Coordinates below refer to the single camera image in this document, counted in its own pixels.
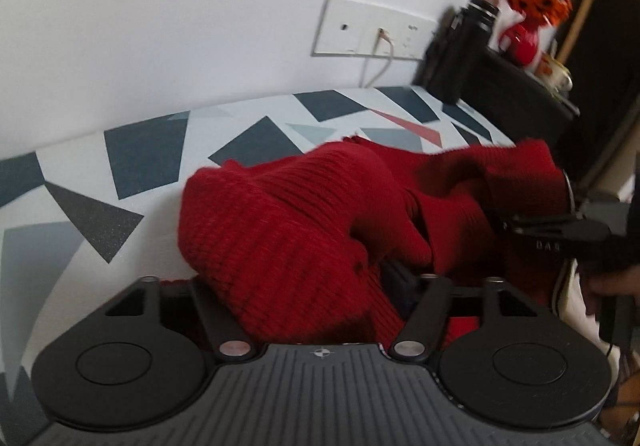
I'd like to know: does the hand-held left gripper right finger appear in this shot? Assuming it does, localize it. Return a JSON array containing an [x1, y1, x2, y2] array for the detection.
[[381, 260, 543, 363]]

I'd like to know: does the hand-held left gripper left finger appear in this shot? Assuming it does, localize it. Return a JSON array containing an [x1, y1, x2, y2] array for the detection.
[[102, 276, 252, 360]]

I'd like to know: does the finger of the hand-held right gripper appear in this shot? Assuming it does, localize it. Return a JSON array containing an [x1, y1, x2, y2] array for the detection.
[[500, 213, 581, 239]]

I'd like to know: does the red beige black knit sweater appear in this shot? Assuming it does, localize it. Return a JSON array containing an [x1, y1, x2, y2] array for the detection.
[[177, 138, 583, 347]]

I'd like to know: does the black storage case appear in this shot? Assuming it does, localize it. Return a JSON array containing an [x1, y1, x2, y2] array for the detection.
[[460, 46, 581, 177]]

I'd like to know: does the cream mug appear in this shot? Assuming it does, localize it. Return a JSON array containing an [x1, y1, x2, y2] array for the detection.
[[537, 53, 573, 89]]

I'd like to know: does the red vase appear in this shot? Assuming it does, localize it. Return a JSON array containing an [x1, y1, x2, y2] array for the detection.
[[498, 21, 543, 67]]

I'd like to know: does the black insulated bottle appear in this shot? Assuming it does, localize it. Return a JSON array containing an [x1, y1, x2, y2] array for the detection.
[[414, 0, 501, 104]]

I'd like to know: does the white cable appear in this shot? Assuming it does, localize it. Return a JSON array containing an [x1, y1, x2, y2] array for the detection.
[[361, 28, 396, 88]]

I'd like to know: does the white wall socket panel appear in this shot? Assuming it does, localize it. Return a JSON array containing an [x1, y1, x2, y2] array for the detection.
[[311, 0, 438, 61]]

